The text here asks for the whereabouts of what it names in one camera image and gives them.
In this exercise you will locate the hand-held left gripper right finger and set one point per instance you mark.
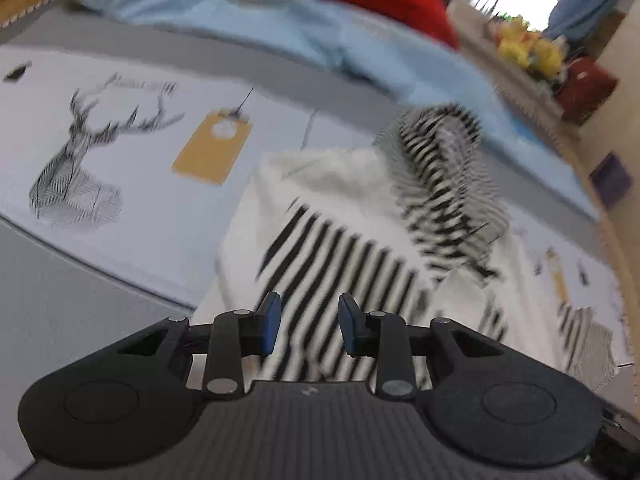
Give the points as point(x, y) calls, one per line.
point(348, 321)

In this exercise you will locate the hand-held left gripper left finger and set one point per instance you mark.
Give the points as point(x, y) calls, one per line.
point(270, 321)

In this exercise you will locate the black white striped garment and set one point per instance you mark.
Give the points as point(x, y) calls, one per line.
point(325, 195)

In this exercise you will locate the grey printed bed sheet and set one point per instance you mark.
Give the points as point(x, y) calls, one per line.
point(75, 310)

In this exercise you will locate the light blue blanket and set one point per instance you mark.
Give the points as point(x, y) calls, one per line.
point(300, 25)

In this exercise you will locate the purple box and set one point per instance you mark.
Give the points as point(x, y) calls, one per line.
point(610, 180)

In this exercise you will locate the yellow plush toys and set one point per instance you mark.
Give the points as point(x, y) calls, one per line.
point(527, 47)

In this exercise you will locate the red box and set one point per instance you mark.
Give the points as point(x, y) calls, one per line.
point(585, 87)

